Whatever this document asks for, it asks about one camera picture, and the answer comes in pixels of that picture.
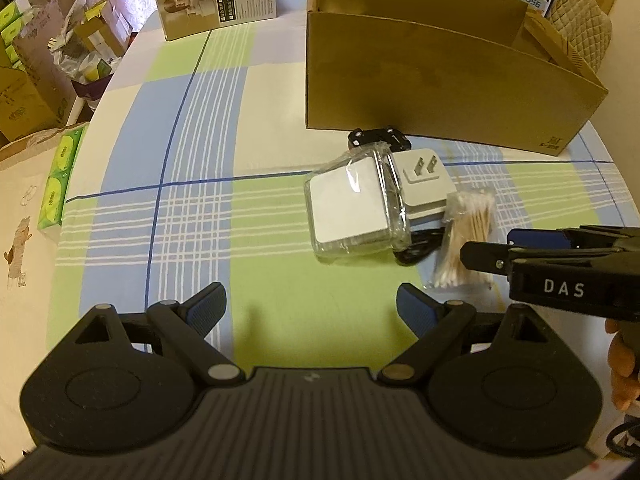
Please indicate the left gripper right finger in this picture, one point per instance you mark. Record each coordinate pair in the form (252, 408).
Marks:
(438, 328)

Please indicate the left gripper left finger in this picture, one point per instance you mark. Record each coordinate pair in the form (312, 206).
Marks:
(183, 327)

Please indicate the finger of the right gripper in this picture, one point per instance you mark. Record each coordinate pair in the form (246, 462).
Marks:
(538, 239)
(491, 258)

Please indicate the cotton swabs bag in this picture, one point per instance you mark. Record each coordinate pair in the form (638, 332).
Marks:
(469, 217)

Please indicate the white power adapter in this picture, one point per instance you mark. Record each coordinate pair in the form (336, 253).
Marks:
(425, 182)

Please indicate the white pads clear pack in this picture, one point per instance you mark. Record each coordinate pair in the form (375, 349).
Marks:
(354, 205)

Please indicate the person right hand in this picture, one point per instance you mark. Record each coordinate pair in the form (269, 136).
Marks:
(621, 360)

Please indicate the brown cardboard box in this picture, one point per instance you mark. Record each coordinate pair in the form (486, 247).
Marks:
(486, 71)

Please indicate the green tissue pack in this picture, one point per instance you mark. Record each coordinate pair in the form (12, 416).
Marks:
(54, 195)

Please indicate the quilted beige chair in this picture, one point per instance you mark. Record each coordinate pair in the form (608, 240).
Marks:
(585, 26)

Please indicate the green tissue stack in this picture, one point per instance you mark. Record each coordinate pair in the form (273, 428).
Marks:
(15, 16)

